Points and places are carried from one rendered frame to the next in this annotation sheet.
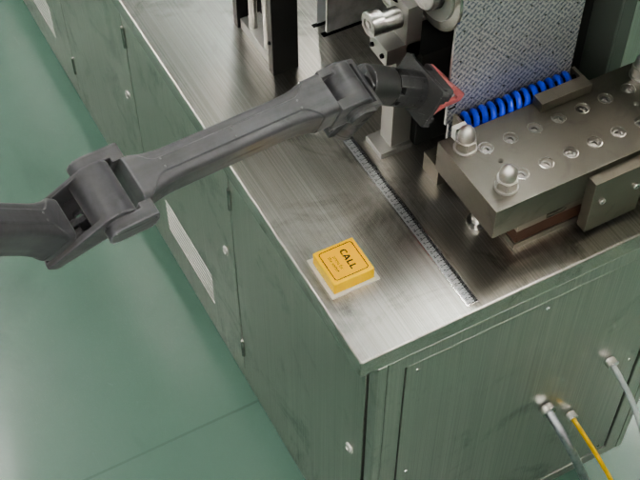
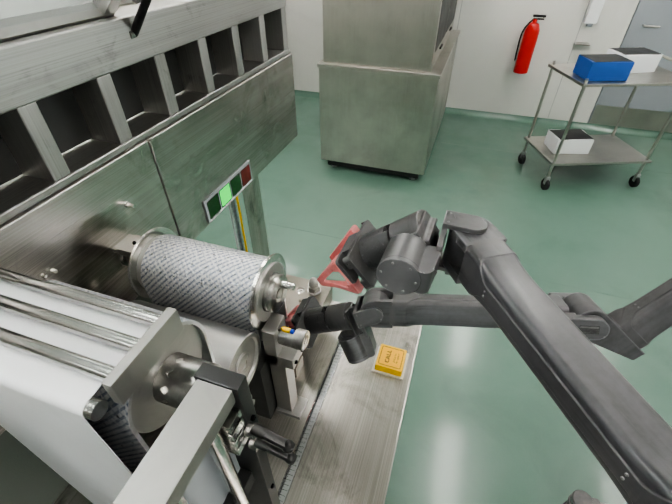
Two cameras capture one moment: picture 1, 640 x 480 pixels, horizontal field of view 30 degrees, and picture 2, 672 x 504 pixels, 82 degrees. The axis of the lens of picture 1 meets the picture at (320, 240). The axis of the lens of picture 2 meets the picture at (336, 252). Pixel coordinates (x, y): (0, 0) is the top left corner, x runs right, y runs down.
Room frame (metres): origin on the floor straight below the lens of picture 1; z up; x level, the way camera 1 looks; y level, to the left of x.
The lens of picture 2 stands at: (1.61, 0.30, 1.78)
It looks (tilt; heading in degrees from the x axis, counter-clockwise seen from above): 40 degrees down; 227
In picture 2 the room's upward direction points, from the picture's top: straight up
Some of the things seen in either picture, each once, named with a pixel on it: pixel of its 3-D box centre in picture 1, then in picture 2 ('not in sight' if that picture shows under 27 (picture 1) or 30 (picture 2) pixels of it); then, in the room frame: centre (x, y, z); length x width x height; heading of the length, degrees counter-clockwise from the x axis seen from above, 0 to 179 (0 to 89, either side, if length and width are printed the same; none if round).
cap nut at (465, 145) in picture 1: (466, 137); not in sight; (1.24, -0.22, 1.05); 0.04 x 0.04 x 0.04
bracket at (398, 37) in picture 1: (391, 77); (288, 371); (1.37, -0.11, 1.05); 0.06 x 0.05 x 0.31; 118
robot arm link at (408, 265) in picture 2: not in sight; (431, 258); (1.25, 0.10, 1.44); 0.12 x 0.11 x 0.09; 116
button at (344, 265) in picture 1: (343, 265); (390, 359); (1.10, -0.04, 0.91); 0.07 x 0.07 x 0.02; 28
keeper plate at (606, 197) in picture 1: (613, 194); not in sight; (1.20, -0.45, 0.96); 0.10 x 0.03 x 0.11; 118
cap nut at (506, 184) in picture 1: (508, 176); (313, 284); (1.16, -0.27, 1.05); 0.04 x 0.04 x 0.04
